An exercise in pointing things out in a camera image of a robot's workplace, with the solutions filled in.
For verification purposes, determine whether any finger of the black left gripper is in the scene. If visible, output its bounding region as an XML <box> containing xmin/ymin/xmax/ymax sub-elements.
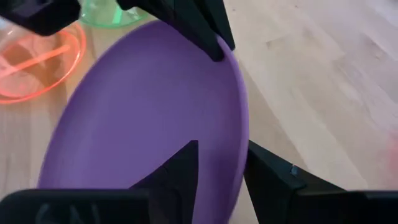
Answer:
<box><xmin>192</xmin><ymin>0</ymin><xmax>236</xmax><ymax>51</ymax></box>
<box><xmin>116</xmin><ymin>0</ymin><xmax>225</xmax><ymax>62</ymax></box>

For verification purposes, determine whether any translucent green plate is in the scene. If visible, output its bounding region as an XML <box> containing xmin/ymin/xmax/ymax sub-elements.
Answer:
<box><xmin>77</xmin><ymin>0</ymin><xmax>150</xmax><ymax>29</ymax></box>

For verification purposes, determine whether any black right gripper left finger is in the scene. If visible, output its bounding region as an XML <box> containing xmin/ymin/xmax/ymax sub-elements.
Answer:
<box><xmin>129</xmin><ymin>139</ymin><xmax>199</xmax><ymax>224</ymax></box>

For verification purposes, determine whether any translucent orange plate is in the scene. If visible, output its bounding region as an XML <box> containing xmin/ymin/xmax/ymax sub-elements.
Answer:
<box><xmin>0</xmin><ymin>21</ymin><xmax>87</xmax><ymax>105</ymax></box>

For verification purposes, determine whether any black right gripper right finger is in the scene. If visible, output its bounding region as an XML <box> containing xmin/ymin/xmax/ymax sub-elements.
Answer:
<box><xmin>244</xmin><ymin>140</ymin><xmax>346</xmax><ymax>224</ymax></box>

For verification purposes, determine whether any purple plastic plate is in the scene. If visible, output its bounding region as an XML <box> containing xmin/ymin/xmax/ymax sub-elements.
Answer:
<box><xmin>37</xmin><ymin>20</ymin><xmax>249</xmax><ymax>224</ymax></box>

